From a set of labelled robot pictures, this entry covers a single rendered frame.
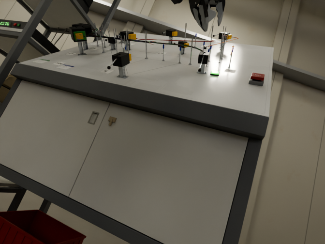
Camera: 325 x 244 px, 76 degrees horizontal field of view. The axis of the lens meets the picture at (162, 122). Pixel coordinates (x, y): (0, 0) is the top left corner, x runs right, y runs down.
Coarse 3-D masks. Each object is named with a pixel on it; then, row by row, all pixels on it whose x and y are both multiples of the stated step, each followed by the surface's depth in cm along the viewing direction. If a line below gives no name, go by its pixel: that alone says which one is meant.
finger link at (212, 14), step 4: (208, 4) 74; (200, 8) 73; (208, 8) 74; (200, 12) 74; (208, 12) 75; (212, 12) 75; (204, 16) 74; (208, 16) 75; (212, 16) 76; (204, 20) 75; (208, 20) 76; (204, 24) 76; (204, 28) 77
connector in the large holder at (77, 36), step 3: (75, 33) 108; (78, 33) 108; (81, 33) 109; (84, 33) 111; (75, 36) 109; (78, 36) 109; (81, 36) 110; (75, 39) 110; (81, 39) 111; (84, 39) 112
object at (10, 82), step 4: (8, 76) 115; (12, 76) 117; (8, 80) 115; (12, 80) 117; (4, 84) 114; (8, 84) 116; (12, 84) 118; (0, 88) 112; (4, 88) 114; (8, 88) 117; (0, 92) 113; (4, 92) 115; (0, 96) 113; (4, 96) 115; (0, 100) 115
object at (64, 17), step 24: (24, 0) 155; (48, 0) 117; (72, 0) 132; (120, 0) 172; (48, 24) 176; (72, 24) 163; (24, 48) 133; (0, 72) 104; (0, 192) 119; (24, 192) 133
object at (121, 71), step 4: (120, 52) 89; (124, 52) 89; (112, 56) 85; (116, 56) 84; (120, 56) 84; (124, 56) 86; (128, 56) 88; (112, 60) 86; (116, 60) 85; (120, 60) 84; (124, 60) 86; (128, 60) 89; (112, 64) 83; (116, 64) 86; (120, 64) 85; (124, 64) 87; (108, 68) 81; (120, 68) 89; (124, 68) 90; (120, 72) 90; (124, 72) 91; (120, 76) 91; (124, 76) 91; (128, 76) 92
